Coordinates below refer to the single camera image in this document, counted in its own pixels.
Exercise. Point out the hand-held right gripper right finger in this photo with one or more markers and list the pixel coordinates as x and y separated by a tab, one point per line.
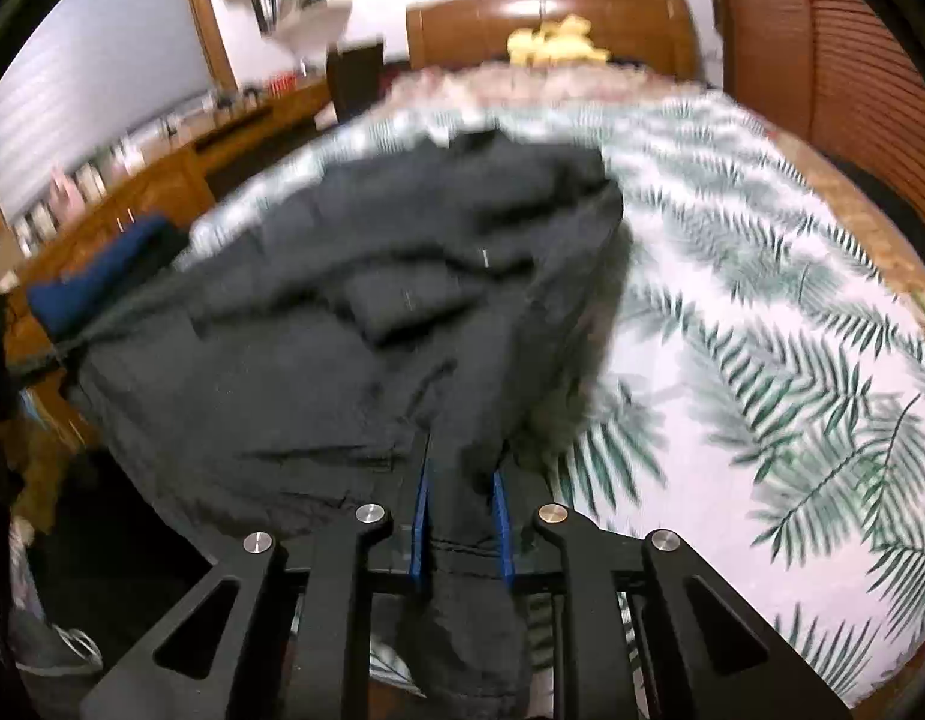
504	540

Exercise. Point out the wooden louvred wardrobe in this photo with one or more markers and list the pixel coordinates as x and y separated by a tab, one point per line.
845	52

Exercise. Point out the wooden window frame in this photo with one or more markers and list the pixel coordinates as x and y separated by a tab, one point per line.
207	22

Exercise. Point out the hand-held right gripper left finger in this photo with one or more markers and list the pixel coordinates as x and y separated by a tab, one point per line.
420	525

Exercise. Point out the wooden headboard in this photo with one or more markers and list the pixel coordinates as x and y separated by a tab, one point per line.
462	30

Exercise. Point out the dark grey jacket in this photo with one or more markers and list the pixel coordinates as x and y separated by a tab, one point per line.
320	360

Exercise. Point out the red basket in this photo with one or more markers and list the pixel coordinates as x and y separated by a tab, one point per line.
284	84

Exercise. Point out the grey window blind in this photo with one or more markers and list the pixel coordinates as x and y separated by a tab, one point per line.
95	90

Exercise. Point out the wooden desk with cabinets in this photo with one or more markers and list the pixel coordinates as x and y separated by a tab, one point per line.
147	195

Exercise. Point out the leaf print bed sheet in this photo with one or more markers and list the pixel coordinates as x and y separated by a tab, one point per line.
732	315

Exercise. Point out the grey sneaker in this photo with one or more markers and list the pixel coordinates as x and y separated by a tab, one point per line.
65	649

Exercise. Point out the yellow plush toy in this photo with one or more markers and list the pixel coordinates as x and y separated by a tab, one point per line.
552	45

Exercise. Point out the floral blanket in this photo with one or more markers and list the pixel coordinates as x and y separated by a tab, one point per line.
507	86

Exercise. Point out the dark wooden chair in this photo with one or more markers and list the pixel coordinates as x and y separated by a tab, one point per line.
354	79

